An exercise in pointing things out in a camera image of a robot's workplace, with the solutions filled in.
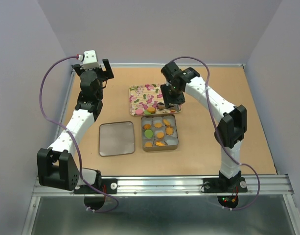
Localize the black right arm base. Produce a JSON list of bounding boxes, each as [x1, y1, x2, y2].
[[203, 177, 248, 193]]

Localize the square metal tin box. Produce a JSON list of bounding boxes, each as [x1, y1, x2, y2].
[[141, 114, 179, 152]]

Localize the dotted biscuit on green cookie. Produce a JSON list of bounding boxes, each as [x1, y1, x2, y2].
[[143, 107, 156, 115]]

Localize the fish shaped orange cookie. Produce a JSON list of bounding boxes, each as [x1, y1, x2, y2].
[[155, 141, 166, 146]]

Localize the aluminium front rail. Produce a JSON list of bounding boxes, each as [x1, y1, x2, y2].
[[32, 175, 294, 197]]

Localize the square metal tin lid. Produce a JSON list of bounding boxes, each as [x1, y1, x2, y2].
[[99, 121, 136, 157]]

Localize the floral serving tray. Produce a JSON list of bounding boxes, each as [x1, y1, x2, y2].
[[129, 84, 181, 116]]

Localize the metal tongs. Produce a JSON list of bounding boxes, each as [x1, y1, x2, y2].
[[157, 102, 181, 113]]

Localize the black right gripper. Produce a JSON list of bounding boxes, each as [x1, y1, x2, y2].
[[161, 82, 186, 108]]

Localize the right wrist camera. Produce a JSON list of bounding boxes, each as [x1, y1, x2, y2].
[[161, 61, 181, 81]]

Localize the green sandwich cookie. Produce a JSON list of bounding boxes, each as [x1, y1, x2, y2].
[[144, 129, 153, 139]]

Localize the small ridged orange cookie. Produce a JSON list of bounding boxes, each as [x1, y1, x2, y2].
[[143, 124, 151, 130]]

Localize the plain round orange cookie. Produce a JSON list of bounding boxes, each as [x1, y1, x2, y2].
[[163, 119, 171, 127]]

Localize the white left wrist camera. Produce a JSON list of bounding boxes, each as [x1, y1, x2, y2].
[[77, 50, 101, 70]]

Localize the black sandwich cookie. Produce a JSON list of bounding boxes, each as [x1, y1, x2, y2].
[[157, 102, 165, 110]]

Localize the orange flower cookie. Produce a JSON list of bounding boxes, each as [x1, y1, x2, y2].
[[166, 127, 174, 136]]

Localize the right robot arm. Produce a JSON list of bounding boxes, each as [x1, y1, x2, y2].
[[160, 61, 247, 191]]

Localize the pink round cookie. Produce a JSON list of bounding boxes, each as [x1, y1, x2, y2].
[[136, 109, 143, 115]]

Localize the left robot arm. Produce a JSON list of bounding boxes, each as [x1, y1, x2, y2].
[[37, 59, 114, 193]]

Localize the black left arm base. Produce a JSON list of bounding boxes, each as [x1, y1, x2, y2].
[[73, 178, 118, 195]]

